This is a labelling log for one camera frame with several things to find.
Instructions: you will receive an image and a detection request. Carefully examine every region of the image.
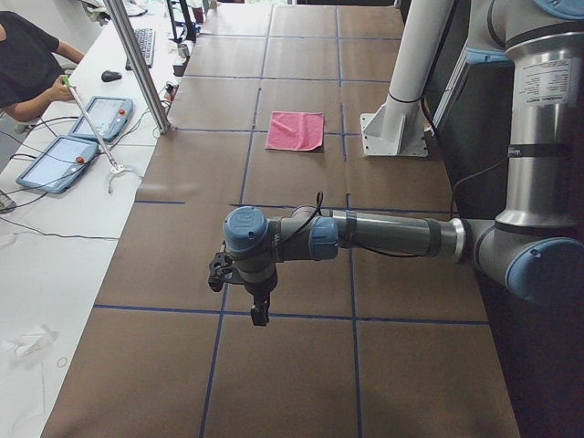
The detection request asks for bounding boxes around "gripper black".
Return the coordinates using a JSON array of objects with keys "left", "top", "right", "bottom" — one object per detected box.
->
[{"left": 245, "top": 273, "right": 277, "bottom": 326}]

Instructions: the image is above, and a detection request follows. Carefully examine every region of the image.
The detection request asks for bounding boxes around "pink towel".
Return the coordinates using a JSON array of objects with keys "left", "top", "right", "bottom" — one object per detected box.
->
[{"left": 266, "top": 111, "right": 325, "bottom": 151}]

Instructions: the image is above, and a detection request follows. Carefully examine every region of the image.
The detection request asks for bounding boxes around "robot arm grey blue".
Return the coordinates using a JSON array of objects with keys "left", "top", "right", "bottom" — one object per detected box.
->
[{"left": 208, "top": 1, "right": 583, "bottom": 326}]

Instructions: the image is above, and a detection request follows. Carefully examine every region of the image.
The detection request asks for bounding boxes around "far teach pendant blue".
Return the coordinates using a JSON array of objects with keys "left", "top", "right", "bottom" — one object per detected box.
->
[{"left": 68, "top": 96, "right": 133, "bottom": 143}]

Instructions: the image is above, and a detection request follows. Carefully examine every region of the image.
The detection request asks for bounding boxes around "teach pendant blue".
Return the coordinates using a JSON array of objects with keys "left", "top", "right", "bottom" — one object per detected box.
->
[
  {"left": 68, "top": 96, "right": 133, "bottom": 143},
  {"left": 16, "top": 136, "right": 99, "bottom": 193}
]

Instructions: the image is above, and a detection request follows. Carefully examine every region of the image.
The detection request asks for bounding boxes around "near teach pendant blue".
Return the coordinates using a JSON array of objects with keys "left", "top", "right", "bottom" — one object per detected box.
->
[{"left": 16, "top": 136, "right": 99, "bottom": 193}]

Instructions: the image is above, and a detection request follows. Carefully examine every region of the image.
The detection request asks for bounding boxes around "grabber stick with claw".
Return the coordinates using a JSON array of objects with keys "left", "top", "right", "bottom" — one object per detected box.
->
[{"left": 59, "top": 75, "right": 143, "bottom": 195}]

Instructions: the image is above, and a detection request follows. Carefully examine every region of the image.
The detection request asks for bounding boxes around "crumpled white tissue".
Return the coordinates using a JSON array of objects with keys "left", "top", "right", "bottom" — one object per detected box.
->
[{"left": 1, "top": 324, "right": 58, "bottom": 359}]

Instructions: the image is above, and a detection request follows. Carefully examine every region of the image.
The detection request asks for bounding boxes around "metal cup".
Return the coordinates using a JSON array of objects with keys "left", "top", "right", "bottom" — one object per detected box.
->
[{"left": 177, "top": 42, "right": 191, "bottom": 58}]

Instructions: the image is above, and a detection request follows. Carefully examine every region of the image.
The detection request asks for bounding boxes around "black computer mouse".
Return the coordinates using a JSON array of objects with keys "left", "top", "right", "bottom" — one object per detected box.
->
[{"left": 101, "top": 70, "right": 122, "bottom": 83}]

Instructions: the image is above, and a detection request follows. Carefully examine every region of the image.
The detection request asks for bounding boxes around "black keyboard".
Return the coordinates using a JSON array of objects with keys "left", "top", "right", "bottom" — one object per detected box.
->
[{"left": 134, "top": 28, "right": 156, "bottom": 68}]

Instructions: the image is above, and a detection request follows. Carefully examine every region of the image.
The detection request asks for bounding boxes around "person in black shirt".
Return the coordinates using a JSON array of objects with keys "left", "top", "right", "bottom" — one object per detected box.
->
[{"left": 1, "top": 11, "right": 84, "bottom": 122}]

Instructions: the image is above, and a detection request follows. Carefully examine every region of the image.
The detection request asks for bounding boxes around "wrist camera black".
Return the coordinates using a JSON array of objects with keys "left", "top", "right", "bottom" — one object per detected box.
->
[{"left": 207, "top": 251, "right": 234, "bottom": 292}]

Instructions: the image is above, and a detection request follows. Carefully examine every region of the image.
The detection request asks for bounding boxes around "white pillar mount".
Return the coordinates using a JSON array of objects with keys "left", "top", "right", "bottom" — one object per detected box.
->
[{"left": 360, "top": 0, "right": 454, "bottom": 157}]

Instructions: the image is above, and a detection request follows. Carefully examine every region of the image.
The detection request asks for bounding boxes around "aluminium frame post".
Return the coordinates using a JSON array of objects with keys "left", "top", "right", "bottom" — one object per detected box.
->
[{"left": 104, "top": 1, "right": 177, "bottom": 135}]

